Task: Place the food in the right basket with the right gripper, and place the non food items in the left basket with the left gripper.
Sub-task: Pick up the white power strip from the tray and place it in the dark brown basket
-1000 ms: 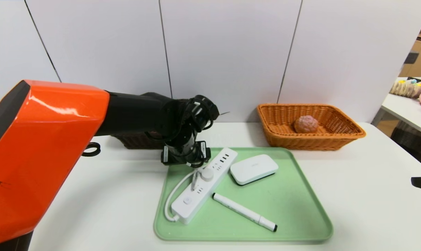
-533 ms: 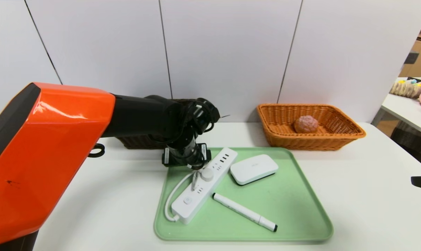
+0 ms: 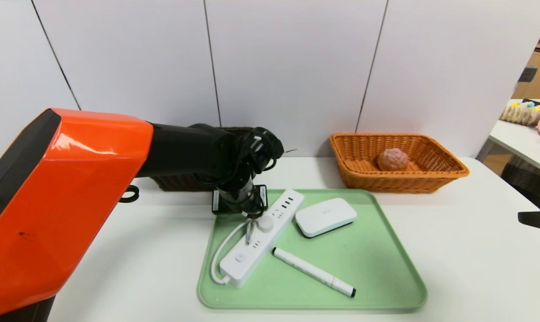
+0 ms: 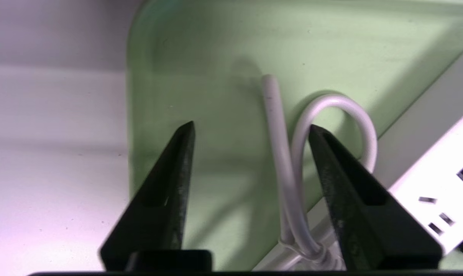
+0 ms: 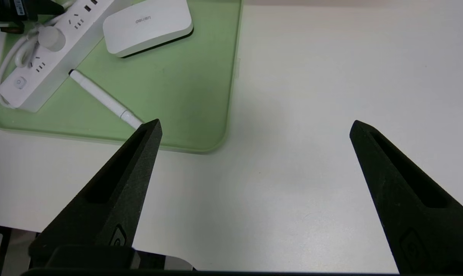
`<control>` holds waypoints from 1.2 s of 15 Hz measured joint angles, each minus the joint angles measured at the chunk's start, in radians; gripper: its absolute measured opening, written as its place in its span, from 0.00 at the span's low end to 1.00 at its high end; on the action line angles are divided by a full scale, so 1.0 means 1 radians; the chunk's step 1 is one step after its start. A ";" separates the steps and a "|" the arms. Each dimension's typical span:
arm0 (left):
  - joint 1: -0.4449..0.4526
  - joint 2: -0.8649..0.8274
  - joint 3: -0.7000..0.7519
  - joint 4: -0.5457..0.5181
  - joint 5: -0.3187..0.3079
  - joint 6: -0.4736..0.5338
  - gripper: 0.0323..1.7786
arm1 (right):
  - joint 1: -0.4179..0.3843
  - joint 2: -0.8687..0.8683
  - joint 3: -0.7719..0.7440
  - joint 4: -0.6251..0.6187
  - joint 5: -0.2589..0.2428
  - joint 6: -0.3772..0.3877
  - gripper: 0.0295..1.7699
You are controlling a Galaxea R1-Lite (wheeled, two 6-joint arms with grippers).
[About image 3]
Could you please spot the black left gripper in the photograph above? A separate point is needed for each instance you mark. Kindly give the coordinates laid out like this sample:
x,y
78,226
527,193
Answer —
x,y
225,202

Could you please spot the white rounded plastic box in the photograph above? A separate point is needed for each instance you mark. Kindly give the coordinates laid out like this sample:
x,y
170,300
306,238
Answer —
x,y
326,217

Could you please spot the white marker pen black tip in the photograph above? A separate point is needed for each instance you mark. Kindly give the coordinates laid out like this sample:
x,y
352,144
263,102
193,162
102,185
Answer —
x,y
310,270

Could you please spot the orange and black left arm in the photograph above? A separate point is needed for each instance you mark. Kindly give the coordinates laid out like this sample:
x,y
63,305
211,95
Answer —
x,y
64,192

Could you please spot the dark brown wicker basket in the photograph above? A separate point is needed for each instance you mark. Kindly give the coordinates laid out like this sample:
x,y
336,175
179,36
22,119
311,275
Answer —
x,y
176,182

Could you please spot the orange wicker basket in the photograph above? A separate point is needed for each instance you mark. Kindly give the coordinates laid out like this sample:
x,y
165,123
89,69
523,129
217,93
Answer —
x,y
431,176

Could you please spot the white background table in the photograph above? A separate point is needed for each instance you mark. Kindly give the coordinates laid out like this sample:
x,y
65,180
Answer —
x,y
520,138

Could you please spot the tan plush toy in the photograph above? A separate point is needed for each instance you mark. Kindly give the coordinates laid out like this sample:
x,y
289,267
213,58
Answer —
x,y
520,116

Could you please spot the light green plastic tray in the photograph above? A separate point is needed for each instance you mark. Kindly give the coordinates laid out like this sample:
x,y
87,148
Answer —
x,y
368,259

